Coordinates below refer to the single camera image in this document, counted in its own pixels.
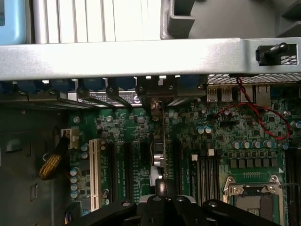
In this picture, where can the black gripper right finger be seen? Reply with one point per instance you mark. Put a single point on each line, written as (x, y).
(176, 212)

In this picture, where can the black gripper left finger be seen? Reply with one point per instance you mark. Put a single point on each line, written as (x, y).
(155, 212)

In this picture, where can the black long expansion slot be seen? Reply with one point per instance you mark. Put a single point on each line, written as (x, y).
(128, 171)
(177, 171)
(114, 171)

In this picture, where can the black RAM slot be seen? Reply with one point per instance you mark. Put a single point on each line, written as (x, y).
(194, 157)
(294, 188)
(216, 179)
(288, 188)
(210, 152)
(203, 179)

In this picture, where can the black short expansion slot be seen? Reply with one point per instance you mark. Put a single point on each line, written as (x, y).
(145, 153)

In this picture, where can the white expansion slot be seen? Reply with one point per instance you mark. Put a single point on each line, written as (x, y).
(94, 174)

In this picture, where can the silver CPU socket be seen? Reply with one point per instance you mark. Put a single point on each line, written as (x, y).
(254, 204)

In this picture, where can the green motherboard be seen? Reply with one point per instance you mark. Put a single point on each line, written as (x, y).
(122, 122)

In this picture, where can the blue slot retention clip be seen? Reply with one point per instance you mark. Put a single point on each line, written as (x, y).
(33, 86)
(190, 82)
(61, 84)
(125, 83)
(94, 84)

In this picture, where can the grey metal PC case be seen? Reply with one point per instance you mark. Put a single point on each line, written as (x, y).
(117, 58)

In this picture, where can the light blue plastic box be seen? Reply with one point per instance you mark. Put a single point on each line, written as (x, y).
(11, 23)

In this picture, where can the black chassis intrusion switch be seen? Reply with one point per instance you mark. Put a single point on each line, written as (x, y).
(268, 56)

